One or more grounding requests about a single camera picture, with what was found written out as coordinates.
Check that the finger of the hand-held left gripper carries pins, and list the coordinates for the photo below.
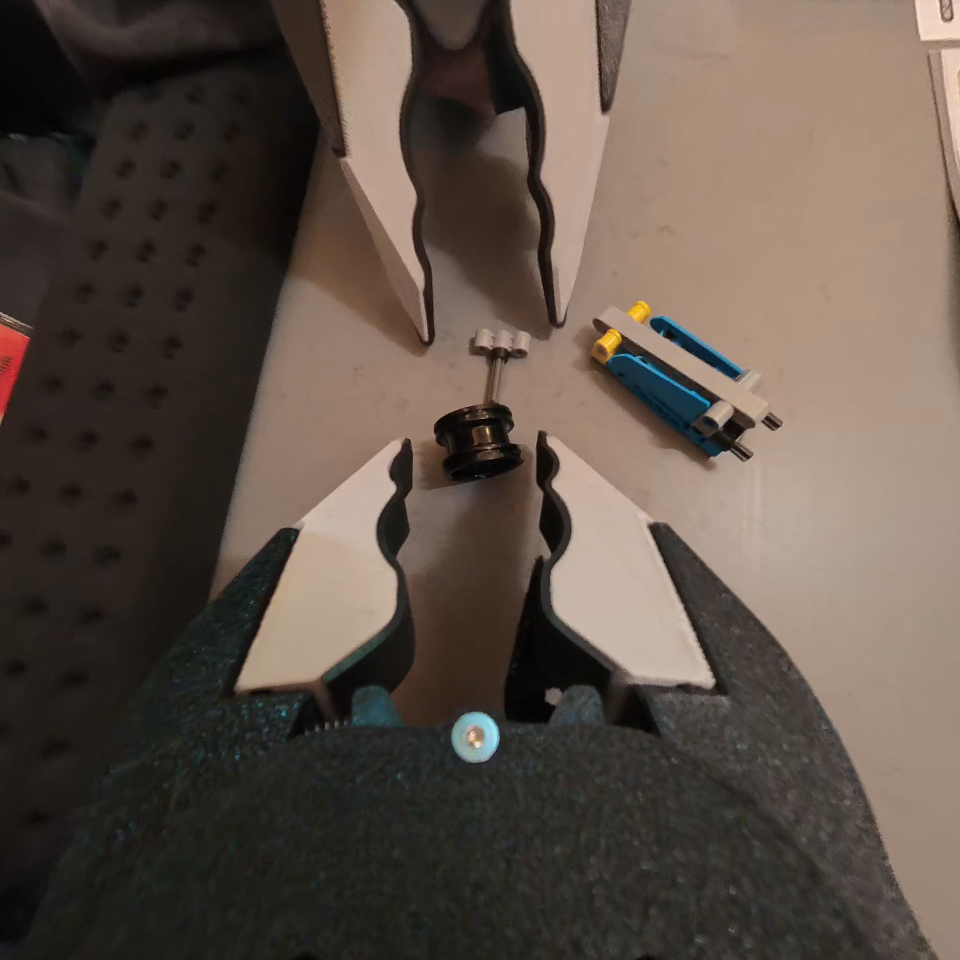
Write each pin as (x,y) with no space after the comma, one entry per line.
(367,150)
(570,165)

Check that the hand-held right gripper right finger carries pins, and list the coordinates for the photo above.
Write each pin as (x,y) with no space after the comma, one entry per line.
(630,592)

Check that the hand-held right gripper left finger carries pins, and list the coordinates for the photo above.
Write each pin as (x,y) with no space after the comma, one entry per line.
(330,592)

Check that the black toy wheel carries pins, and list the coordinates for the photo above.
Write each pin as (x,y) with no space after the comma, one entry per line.
(480,442)

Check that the grey desk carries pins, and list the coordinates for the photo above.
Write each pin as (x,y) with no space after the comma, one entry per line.
(787,262)

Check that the blue grey brick assembly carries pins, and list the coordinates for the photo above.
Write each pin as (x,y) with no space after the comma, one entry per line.
(675,375)

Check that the black perforated mat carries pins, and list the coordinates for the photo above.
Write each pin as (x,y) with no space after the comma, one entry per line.
(127,450)

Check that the person's grey sweatshirt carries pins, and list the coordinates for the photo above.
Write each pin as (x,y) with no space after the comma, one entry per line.
(150,30)

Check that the instruction booklet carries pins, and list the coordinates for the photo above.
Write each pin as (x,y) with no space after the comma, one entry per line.
(946,127)

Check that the red label tag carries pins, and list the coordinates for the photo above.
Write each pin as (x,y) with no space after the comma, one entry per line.
(11,367)

